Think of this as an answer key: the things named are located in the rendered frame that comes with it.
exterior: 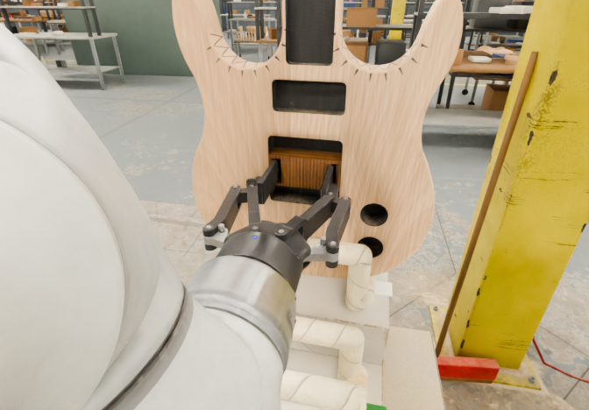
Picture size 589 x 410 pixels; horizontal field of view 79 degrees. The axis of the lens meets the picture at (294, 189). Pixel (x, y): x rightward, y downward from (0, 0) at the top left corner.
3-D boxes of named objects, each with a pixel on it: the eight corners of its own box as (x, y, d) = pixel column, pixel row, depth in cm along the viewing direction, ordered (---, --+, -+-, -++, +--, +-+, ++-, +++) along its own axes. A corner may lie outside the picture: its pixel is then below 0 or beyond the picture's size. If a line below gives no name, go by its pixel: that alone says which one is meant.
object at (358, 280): (365, 297, 57) (372, 250, 52) (365, 313, 54) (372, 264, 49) (345, 294, 57) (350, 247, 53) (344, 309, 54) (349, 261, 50)
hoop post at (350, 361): (358, 373, 54) (365, 330, 49) (358, 394, 51) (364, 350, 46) (337, 370, 54) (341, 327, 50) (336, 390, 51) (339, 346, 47)
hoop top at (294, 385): (360, 395, 43) (363, 379, 41) (359, 422, 40) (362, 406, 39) (205, 363, 47) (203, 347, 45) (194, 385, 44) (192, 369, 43)
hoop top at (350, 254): (371, 258, 53) (374, 241, 51) (370, 273, 50) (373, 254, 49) (243, 241, 57) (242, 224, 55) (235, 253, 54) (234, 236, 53)
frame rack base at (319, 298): (377, 328, 72) (387, 261, 64) (378, 400, 59) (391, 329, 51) (248, 307, 77) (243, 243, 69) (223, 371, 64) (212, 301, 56)
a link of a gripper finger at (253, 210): (266, 263, 35) (251, 265, 35) (257, 205, 45) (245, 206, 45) (264, 230, 33) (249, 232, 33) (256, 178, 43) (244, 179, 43)
